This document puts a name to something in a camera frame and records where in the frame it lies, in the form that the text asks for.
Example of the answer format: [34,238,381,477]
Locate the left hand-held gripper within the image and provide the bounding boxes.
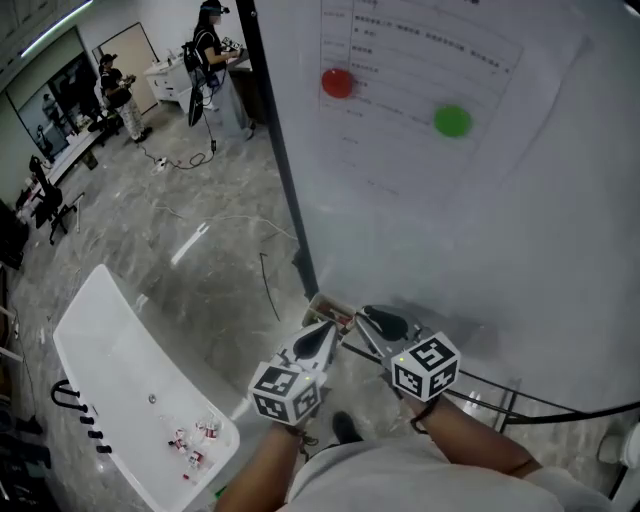
[247,320,342,428]

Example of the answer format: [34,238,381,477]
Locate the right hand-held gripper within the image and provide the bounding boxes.
[353,304,462,403]

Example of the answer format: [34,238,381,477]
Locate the person's left forearm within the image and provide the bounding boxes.
[214,422,307,512]

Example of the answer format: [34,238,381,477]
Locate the person's right forearm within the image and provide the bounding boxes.
[409,394,544,480]

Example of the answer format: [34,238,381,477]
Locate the black-framed whiteboard on stand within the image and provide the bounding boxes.
[234,0,640,437]

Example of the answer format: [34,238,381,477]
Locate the person's black shoe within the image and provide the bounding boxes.
[331,410,365,447]

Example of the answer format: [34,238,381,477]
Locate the cluster of red white vials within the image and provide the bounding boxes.
[166,416,222,482]

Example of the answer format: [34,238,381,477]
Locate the person's white shirt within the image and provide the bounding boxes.
[278,441,612,512]

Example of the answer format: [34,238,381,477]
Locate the white bathtub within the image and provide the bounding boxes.
[51,263,242,512]

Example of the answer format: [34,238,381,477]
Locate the black bathtub faucet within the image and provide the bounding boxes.
[50,378,112,457]

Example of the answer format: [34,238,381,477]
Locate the green round magnet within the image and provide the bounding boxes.
[433,104,473,140]

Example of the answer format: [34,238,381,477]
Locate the red round magnet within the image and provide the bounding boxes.
[320,67,356,100]

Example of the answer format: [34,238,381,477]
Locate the printed paper sheet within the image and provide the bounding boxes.
[318,0,592,202]

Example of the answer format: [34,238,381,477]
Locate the black office chair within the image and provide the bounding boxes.
[28,154,80,247]

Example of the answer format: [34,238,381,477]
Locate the black cabinet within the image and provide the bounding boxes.
[0,198,30,272]

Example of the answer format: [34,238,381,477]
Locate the white counter cabinet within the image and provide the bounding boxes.
[143,58,195,105]

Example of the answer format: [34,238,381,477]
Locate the light wooden door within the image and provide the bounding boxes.
[91,21,159,117]

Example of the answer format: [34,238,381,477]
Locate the ceiling light tube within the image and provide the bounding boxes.
[18,0,95,59]

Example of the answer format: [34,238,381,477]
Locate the black wrist strap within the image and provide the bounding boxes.
[286,424,320,457]
[409,399,440,436]

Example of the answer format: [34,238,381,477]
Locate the thin black floor cable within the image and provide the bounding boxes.
[258,251,282,323]

